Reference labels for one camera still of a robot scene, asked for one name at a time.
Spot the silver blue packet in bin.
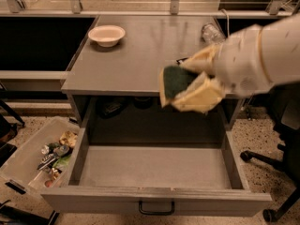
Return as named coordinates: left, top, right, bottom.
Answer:
left=37, top=145, right=69, bottom=171

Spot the white bowl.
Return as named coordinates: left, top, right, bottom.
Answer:
left=88, top=25, right=126, bottom=48

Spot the open grey top drawer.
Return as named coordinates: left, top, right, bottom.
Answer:
left=42, top=121, right=271, bottom=217

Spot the green and yellow sponge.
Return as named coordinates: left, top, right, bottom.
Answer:
left=159, top=66, right=198, bottom=107

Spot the white cable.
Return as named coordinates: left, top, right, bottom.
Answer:
left=219, top=8, right=233, bottom=38

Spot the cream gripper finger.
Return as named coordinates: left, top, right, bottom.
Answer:
left=171, top=72, right=225, bottom=113
left=180, top=44, right=220, bottom=75

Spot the clear plastic bottle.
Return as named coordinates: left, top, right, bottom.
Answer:
left=202, top=23, right=226, bottom=45

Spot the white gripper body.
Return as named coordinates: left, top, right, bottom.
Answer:
left=214, top=24, right=272, bottom=98

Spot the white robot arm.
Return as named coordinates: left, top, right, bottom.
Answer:
left=172, top=14, right=300, bottom=113

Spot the black drawer handle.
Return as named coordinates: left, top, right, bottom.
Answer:
left=138, top=201, right=175, bottom=216

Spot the crumpled yellow wrapper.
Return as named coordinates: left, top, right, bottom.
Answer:
left=59, top=131, right=78, bottom=148

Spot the clear plastic storage bin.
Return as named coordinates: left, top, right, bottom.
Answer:
left=1, top=117, right=80, bottom=197

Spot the dark blue snack packet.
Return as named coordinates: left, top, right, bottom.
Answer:
left=176, top=57, right=188, bottom=65

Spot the green packet in bin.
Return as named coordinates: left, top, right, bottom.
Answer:
left=52, top=155, right=70, bottom=171

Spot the black office chair base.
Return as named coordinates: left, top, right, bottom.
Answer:
left=239, top=87, right=300, bottom=223

